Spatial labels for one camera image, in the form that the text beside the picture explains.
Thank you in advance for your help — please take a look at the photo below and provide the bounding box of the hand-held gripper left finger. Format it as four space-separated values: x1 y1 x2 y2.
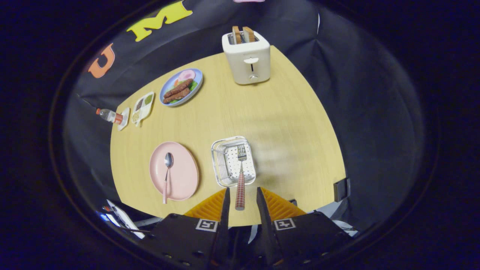
141 187 231 269

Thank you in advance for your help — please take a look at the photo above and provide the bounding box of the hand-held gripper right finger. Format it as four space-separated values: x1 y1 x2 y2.
256 187 353 267

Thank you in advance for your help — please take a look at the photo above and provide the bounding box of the fork with checked handle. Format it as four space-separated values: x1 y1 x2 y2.
235 145 248 211

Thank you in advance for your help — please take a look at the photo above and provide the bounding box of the spoon with checked handle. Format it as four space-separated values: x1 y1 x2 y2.
162 152 174 205

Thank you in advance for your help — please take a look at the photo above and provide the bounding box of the pink plate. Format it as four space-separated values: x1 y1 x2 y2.
149 141 200 201

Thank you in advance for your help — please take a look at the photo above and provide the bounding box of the white flat panel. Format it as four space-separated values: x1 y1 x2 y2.
107 200 145 239

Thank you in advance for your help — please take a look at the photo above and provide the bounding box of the brown sausage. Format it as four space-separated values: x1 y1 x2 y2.
163 88 191 104
163 78 194 99

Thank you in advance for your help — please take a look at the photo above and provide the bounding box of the white divided condiment tray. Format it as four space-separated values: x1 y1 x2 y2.
131 91 155 127

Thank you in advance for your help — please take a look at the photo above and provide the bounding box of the small white square coaster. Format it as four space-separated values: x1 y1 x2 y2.
117 107 131 131

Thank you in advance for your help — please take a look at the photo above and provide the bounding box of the white toaster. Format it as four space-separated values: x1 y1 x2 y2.
222 30 271 85

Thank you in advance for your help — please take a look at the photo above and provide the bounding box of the blue plate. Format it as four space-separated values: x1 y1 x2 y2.
159 68 203 107

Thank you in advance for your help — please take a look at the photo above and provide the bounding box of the black backdrop cloth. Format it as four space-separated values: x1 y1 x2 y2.
62 0 426 240

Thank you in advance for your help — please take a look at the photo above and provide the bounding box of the clear bottle with red cap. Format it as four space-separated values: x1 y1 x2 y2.
96 108 123 125

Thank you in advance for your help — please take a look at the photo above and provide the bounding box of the metal wire basket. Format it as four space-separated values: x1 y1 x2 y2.
211 136 257 188

